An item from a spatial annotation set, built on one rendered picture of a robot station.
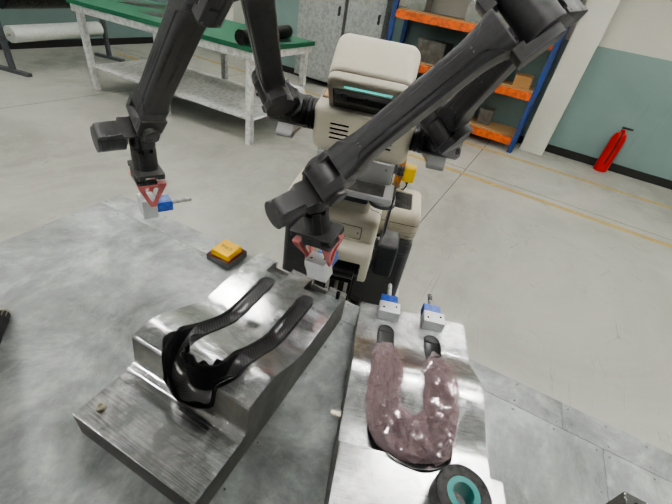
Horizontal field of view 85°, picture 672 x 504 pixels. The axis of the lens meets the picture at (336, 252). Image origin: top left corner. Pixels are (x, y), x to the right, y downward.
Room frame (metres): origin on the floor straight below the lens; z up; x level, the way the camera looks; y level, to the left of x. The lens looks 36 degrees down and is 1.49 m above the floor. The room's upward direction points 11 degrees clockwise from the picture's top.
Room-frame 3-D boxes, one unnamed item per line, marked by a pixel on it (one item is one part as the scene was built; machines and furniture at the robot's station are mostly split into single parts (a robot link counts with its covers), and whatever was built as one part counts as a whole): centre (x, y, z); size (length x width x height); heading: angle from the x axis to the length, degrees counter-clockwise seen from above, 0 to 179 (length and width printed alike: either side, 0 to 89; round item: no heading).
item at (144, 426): (0.47, 0.17, 0.87); 0.50 x 0.26 x 0.14; 159
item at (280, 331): (0.48, 0.15, 0.92); 0.35 x 0.16 x 0.09; 159
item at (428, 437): (0.42, -0.19, 0.90); 0.26 x 0.18 x 0.08; 176
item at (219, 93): (4.41, 1.96, 0.51); 2.40 x 1.13 x 1.02; 69
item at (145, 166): (0.81, 0.51, 1.06); 0.10 x 0.07 x 0.07; 42
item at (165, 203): (0.84, 0.48, 0.93); 0.13 x 0.05 x 0.05; 132
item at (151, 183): (0.80, 0.50, 0.99); 0.07 x 0.07 x 0.09; 42
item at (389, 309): (0.70, -0.16, 0.85); 0.13 x 0.05 x 0.05; 176
